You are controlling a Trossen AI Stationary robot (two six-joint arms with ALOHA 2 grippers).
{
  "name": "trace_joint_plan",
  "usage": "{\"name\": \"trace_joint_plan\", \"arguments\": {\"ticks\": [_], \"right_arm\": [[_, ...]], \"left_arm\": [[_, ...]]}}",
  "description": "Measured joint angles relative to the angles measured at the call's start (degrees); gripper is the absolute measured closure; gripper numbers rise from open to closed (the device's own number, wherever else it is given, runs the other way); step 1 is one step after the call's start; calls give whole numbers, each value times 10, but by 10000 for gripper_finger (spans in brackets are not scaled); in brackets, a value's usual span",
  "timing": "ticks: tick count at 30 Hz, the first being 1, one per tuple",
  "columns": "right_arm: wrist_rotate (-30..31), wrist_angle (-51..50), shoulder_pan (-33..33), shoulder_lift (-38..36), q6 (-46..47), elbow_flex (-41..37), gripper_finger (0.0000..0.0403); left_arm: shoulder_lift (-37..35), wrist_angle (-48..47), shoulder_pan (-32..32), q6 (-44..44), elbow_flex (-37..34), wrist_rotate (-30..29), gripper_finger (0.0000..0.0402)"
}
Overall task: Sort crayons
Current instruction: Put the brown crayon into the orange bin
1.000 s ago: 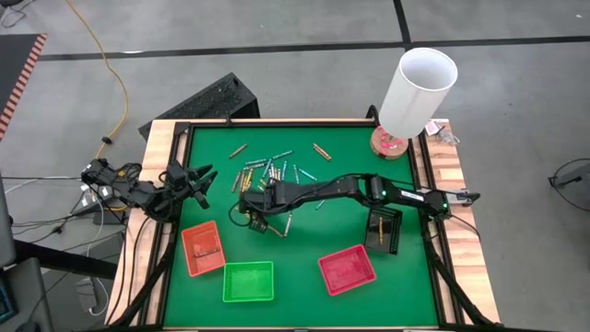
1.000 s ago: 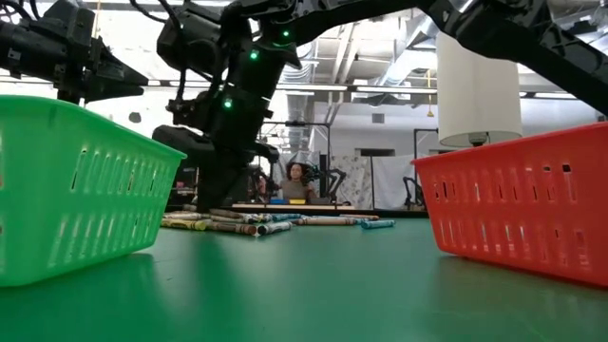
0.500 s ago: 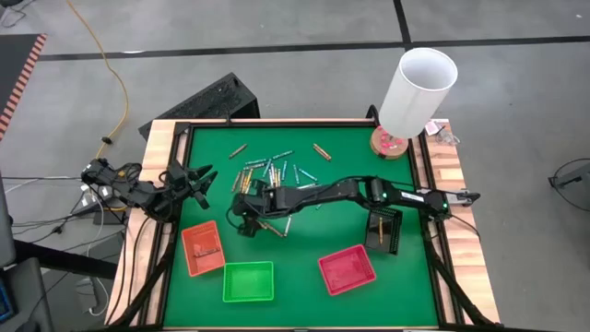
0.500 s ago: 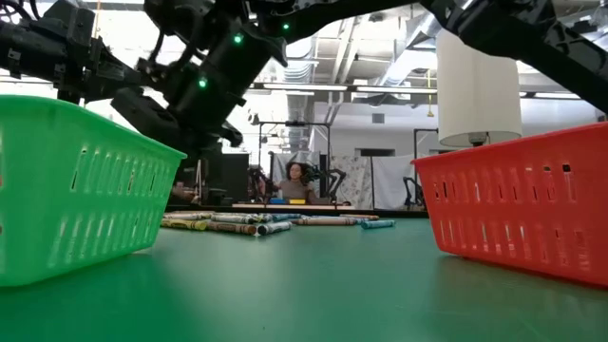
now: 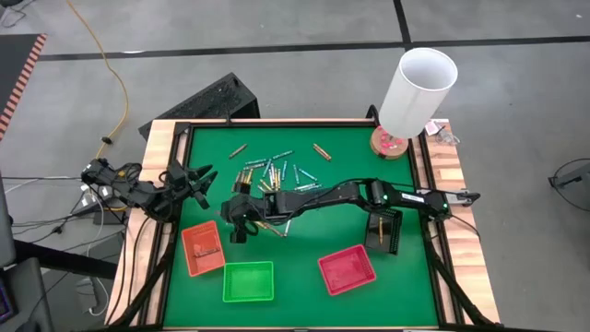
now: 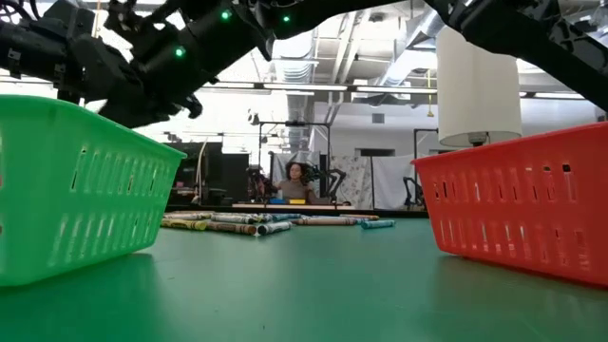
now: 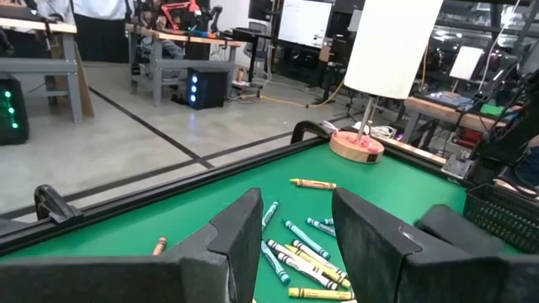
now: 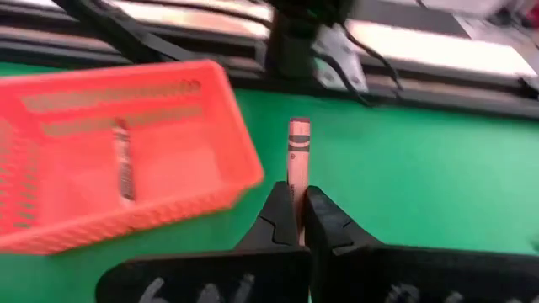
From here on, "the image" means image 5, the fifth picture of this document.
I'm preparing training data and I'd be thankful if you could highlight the clear plastic cable bundle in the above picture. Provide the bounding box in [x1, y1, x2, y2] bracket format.
[437, 127, 462, 148]

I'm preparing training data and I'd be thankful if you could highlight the black power brick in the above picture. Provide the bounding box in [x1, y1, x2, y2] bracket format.
[93, 209, 128, 227]

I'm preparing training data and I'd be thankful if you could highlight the yellow floor cable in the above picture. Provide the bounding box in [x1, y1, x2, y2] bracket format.
[65, 0, 130, 159]

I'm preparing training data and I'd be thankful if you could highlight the orange plastic basket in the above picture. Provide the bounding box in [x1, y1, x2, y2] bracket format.
[181, 219, 227, 279]

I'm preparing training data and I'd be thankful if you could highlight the pink white packet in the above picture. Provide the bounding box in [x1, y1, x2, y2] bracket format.
[423, 119, 447, 136]

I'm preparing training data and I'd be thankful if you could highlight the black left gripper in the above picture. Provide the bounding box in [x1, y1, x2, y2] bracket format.
[166, 159, 219, 211]

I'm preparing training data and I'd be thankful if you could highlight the black plastic basket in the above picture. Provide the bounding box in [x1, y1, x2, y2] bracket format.
[363, 207, 404, 255]

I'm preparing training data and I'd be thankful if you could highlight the black floor beam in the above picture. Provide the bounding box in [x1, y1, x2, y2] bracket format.
[12, 239, 119, 281]

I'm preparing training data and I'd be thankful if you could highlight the white lampshade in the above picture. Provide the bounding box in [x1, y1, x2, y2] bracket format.
[377, 46, 459, 140]

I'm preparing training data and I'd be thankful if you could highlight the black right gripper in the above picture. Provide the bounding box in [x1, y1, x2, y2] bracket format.
[219, 192, 269, 245]

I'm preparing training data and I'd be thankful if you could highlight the grey power strip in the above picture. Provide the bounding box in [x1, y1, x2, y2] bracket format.
[70, 184, 114, 216]

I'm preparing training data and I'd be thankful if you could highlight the black orange striped mat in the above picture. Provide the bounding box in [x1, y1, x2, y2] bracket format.
[0, 32, 49, 139]

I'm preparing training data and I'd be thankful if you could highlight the green table mat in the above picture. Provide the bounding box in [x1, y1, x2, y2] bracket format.
[163, 124, 440, 328]

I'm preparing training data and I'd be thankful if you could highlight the red plastic basket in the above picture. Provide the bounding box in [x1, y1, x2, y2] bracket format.
[317, 243, 377, 297]

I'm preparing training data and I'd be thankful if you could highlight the green plastic basket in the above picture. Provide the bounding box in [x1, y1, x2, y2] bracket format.
[222, 260, 276, 304]

